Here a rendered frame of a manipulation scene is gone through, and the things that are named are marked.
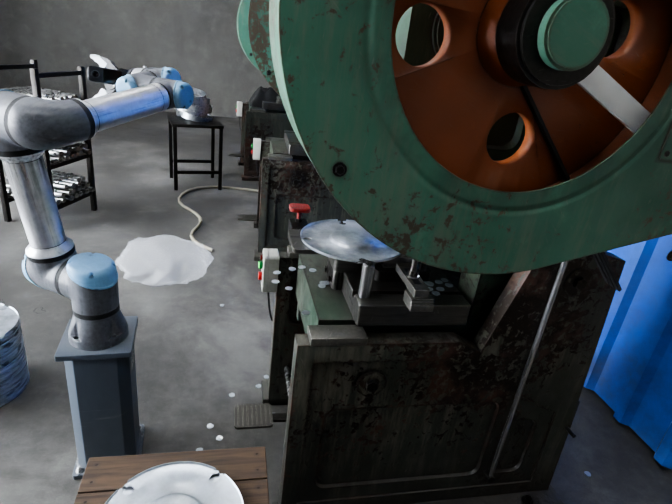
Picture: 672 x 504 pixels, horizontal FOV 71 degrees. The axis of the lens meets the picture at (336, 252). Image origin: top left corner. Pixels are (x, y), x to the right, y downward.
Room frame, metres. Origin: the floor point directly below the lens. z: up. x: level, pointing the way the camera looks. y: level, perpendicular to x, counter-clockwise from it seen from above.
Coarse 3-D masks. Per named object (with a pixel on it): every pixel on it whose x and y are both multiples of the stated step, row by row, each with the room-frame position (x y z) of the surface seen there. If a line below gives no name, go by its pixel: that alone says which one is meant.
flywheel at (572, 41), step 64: (448, 0) 0.84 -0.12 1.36; (512, 0) 0.79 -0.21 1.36; (576, 0) 0.73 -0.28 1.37; (640, 0) 0.92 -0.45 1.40; (448, 64) 0.84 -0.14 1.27; (512, 64) 0.77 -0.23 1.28; (576, 64) 0.74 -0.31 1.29; (640, 64) 0.93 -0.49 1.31; (448, 128) 0.85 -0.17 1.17; (576, 128) 0.91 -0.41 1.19
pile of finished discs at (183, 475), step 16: (176, 464) 0.77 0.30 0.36; (192, 464) 0.78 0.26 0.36; (128, 480) 0.71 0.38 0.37; (144, 480) 0.72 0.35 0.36; (160, 480) 0.73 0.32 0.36; (176, 480) 0.73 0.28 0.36; (192, 480) 0.74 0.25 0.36; (208, 480) 0.74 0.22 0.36; (224, 480) 0.75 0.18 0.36; (112, 496) 0.67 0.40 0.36; (128, 496) 0.68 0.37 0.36; (144, 496) 0.69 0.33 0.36; (160, 496) 0.69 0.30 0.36; (176, 496) 0.69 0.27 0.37; (192, 496) 0.70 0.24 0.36; (208, 496) 0.70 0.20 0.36; (224, 496) 0.71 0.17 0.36; (240, 496) 0.71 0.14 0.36
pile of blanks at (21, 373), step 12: (12, 336) 1.31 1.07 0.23; (0, 348) 1.25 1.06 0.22; (12, 348) 1.29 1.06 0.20; (24, 348) 1.37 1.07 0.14; (0, 360) 1.24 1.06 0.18; (12, 360) 1.29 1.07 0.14; (24, 360) 1.35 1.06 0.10; (0, 372) 1.24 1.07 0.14; (12, 372) 1.27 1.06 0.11; (24, 372) 1.33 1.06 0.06; (0, 384) 1.23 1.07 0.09; (12, 384) 1.26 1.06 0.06; (24, 384) 1.32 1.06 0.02; (0, 396) 1.22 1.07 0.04; (12, 396) 1.26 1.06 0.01
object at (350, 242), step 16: (320, 224) 1.31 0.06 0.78; (336, 224) 1.33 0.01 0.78; (352, 224) 1.35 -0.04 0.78; (304, 240) 1.18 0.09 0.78; (320, 240) 1.19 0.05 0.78; (336, 240) 1.19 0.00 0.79; (352, 240) 1.21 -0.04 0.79; (368, 240) 1.22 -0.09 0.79; (336, 256) 1.10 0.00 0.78; (352, 256) 1.11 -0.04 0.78; (368, 256) 1.13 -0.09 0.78; (384, 256) 1.14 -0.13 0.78
